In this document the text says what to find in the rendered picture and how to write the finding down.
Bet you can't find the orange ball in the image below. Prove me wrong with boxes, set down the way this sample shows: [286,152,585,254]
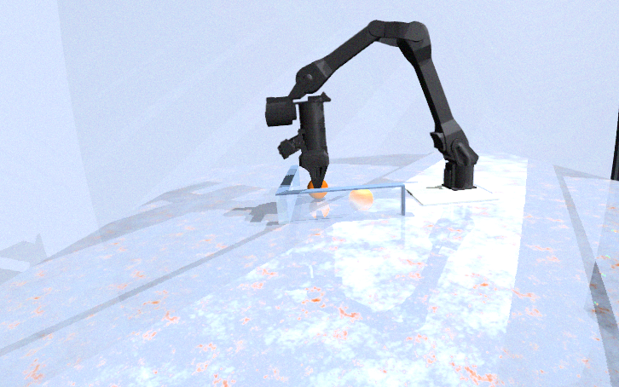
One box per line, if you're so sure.
[307,181,328,189]

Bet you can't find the clear low walls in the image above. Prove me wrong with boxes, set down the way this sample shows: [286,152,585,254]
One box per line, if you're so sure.
[275,187,403,225]

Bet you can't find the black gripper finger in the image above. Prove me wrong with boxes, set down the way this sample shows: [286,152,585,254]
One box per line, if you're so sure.
[302,165,329,188]

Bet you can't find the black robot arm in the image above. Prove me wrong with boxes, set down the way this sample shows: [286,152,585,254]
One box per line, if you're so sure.
[264,20,479,191]

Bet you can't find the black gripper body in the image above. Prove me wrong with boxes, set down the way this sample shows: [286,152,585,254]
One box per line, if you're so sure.
[298,122,329,166]

